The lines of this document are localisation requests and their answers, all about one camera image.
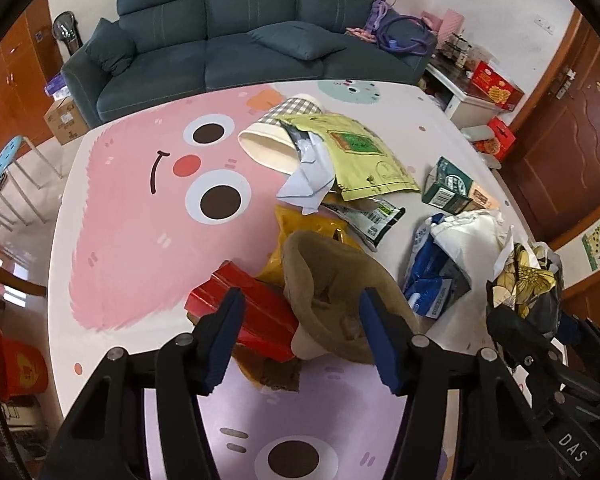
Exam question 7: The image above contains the white paper envelope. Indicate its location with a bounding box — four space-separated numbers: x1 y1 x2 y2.
276 141 337 215

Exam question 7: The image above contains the cartoon printed tablecloth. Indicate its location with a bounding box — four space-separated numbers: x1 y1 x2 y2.
45 80 533 480

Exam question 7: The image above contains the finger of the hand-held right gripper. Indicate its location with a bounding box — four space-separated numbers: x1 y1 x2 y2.
486 305 561 376
560 312 600 361

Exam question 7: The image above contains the round blue metal-leg stool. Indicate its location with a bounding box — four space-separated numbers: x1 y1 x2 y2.
0 141 63 231

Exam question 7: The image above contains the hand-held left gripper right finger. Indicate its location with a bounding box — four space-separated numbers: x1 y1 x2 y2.
357 287 576 480

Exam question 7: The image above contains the long red gift box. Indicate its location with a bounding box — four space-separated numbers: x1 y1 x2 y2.
470 61 525 112

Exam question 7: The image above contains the green carton box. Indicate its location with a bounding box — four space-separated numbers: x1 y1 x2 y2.
422 156 501 215

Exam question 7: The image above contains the white plastic bag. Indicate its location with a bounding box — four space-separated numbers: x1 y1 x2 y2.
430 209 506 281

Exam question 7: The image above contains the black floral plastic bag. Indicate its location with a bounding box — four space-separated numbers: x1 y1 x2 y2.
486 240 565 341

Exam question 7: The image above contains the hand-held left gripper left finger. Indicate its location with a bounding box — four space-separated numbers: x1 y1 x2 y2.
39 287 247 480

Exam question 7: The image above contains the large dark teal cushion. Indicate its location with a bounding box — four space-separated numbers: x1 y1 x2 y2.
247 22 348 61

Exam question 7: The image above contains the purple bag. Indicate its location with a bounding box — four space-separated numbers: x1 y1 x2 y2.
365 0 438 56

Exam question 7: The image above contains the white side table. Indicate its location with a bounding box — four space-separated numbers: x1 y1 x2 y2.
422 55 511 131

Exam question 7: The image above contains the blue tissue packet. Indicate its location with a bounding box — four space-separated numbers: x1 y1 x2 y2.
402 214 473 318

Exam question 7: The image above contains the small red gift box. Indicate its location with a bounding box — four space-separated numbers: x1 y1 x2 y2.
472 116 517 161

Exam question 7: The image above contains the brown cardboard box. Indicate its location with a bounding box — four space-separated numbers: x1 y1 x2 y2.
43 95 88 146

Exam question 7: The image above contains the pink gift bag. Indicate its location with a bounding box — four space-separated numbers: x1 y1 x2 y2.
422 8 465 41

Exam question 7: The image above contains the brown wooden cabinet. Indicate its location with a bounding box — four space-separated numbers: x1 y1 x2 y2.
0 0 63 166

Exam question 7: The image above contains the dark wooden chair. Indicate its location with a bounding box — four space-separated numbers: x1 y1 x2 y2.
0 250 48 311

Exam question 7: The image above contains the small dark teal cushion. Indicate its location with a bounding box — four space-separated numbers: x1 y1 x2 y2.
84 17 137 77

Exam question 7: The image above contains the brown wooden door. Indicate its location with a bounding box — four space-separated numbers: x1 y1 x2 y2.
497 10 600 251

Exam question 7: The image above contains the dark teal sofa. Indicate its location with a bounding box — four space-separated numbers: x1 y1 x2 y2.
61 0 437 128

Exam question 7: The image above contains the brown cardboard piece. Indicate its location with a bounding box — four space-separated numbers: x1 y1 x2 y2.
232 345 301 393

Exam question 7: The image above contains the standing fan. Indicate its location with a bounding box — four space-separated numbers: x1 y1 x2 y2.
51 11 81 58

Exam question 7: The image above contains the yellow-green flat packet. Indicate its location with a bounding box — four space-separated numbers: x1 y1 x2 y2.
275 112 421 202

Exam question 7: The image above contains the checked paper bucket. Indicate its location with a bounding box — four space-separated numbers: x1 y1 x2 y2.
237 94 326 175

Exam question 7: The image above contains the red foil packet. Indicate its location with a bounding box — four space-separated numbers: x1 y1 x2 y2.
185 260 301 363

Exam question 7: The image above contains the black and green snack wrapper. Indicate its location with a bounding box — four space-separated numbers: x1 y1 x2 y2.
325 195 406 251

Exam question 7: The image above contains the yellow plastic bag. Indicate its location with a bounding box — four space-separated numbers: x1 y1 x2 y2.
257 205 361 286

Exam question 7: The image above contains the grey plastic wrapper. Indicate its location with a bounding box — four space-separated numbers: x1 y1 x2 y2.
280 125 326 163

